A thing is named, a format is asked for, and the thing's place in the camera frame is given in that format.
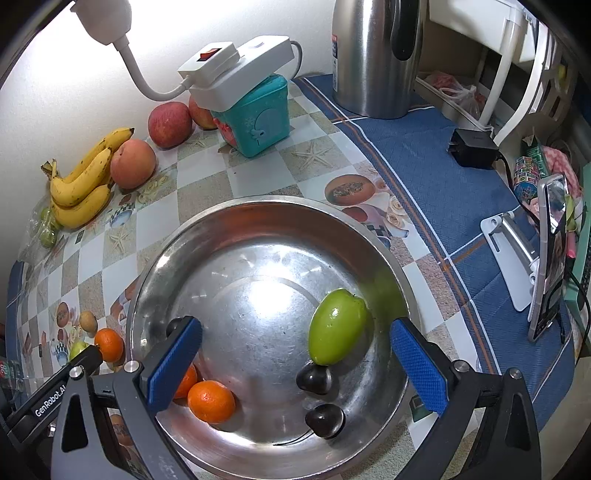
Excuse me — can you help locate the smaller orange tangerine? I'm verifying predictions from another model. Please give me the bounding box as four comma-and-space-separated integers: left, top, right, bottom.
173, 364, 199, 400

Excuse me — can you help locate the larger orange tangerine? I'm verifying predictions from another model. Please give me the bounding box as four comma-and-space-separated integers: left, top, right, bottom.
186, 380, 236, 424

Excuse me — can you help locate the orange tangerine with stem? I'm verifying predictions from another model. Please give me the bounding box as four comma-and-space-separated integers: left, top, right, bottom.
94, 328, 124, 363

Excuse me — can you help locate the green jujube fruit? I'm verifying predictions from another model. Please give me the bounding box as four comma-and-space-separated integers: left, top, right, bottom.
69, 340, 88, 361
308, 289, 370, 366

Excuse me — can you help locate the brown longan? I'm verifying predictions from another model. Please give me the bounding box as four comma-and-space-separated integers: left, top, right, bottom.
79, 310, 98, 336

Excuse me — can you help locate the dark plum with stem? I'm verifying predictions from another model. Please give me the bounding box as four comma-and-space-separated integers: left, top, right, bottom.
276, 403, 346, 446

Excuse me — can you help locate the checkered fruit tablecloth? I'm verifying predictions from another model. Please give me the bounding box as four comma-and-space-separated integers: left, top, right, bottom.
4, 91, 509, 480

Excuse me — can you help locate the large steel basin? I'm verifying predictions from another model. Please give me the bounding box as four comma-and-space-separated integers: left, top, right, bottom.
126, 196, 422, 479

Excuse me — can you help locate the white phone stand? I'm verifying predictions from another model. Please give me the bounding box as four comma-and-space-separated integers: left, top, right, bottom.
480, 212, 539, 312

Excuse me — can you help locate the green box at edge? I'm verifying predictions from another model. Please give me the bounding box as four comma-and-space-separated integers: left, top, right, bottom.
564, 163, 591, 348

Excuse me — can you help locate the blue cloth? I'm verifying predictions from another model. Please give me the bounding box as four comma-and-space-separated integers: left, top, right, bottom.
295, 75, 575, 427

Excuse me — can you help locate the bag of green limes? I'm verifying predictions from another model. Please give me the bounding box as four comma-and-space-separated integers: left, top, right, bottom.
23, 199, 62, 250

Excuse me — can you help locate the yellow banana bunch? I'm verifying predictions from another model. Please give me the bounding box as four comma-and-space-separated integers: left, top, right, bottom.
41, 127, 134, 229

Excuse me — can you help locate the smartphone on stand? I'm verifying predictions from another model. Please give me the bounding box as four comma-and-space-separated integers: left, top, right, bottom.
528, 174, 568, 342

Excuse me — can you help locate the front red apple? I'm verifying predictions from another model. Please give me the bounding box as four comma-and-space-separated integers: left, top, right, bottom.
110, 139, 156, 190

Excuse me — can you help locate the red apple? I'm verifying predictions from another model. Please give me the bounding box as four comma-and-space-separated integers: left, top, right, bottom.
110, 139, 156, 190
187, 96, 217, 130
148, 101, 193, 149

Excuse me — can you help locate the black power adapter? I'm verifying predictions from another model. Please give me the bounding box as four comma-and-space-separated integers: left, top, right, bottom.
448, 128, 499, 170

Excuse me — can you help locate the middle red apple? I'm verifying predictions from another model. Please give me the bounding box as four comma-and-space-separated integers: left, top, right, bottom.
148, 101, 193, 149

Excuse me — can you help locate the right red apple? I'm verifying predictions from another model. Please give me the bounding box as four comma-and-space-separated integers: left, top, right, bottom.
187, 96, 217, 130

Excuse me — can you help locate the teal plastic box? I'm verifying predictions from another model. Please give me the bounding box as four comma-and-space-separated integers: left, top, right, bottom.
211, 74, 290, 158

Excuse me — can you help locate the pink plastic bag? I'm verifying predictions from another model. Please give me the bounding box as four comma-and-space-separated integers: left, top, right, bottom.
425, 71, 486, 118

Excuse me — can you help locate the white power strip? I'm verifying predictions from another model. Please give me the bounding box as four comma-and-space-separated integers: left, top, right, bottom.
177, 35, 294, 112

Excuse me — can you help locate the steel thermos jug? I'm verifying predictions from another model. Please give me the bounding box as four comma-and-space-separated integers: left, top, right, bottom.
332, 0, 427, 119

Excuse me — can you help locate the white wooden chair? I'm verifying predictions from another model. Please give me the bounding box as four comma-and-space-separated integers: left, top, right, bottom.
416, 1, 578, 155

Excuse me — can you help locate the white gooseneck lamp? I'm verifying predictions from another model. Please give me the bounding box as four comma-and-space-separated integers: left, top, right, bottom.
71, 0, 190, 102

